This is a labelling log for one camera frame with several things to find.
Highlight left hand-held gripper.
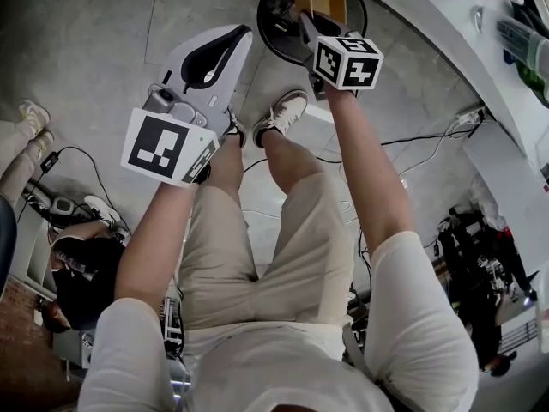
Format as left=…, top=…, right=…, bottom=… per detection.
left=120, top=23, right=254, bottom=187

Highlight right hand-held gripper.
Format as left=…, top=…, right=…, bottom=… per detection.
left=298, top=9, right=385, bottom=102

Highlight tan paper cup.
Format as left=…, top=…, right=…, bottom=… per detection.
left=293, top=0, right=348, bottom=28

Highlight black trash bin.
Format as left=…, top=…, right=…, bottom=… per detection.
left=256, top=0, right=370, bottom=65

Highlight person's left forearm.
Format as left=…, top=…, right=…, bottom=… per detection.
left=113, top=176, right=202, bottom=318

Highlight person's right forearm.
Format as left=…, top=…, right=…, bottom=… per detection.
left=327, top=87, right=416, bottom=256

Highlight person's left white shoe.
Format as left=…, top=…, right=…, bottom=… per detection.
left=224, top=108, right=249, bottom=149

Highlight person's white shoe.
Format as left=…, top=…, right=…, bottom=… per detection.
left=224, top=108, right=249, bottom=149
left=251, top=88, right=311, bottom=148

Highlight person's right white shoe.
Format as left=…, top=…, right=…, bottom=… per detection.
left=251, top=88, right=311, bottom=148

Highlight person's left leg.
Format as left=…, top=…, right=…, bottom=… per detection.
left=204, top=132, right=246, bottom=197

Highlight person's leg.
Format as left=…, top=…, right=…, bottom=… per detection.
left=260, top=128, right=326, bottom=197
left=204, top=132, right=246, bottom=197

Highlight person's right leg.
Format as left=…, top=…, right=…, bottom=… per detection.
left=260, top=128, right=326, bottom=197

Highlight white power strip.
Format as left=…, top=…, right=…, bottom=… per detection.
left=455, top=106, right=488, bottom=126

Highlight black power adapter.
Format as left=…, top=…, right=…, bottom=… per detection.
left=39, top=151, right=62, bottom=173

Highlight person's beige shorts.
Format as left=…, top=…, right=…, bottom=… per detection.
left=177, top=171, right=358, bottom=333

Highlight white cabinet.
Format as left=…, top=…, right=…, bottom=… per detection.
left=462, top=119, right=549, bottom=197

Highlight person's white shirt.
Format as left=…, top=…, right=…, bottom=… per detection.
left=76, top=228, right=480, bottom=412

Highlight black power cable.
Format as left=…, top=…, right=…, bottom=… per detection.
left=380, top=124, right=482, bottom=148

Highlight white power cable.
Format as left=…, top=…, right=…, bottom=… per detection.
left=397, top=121, right=463, bottom=176

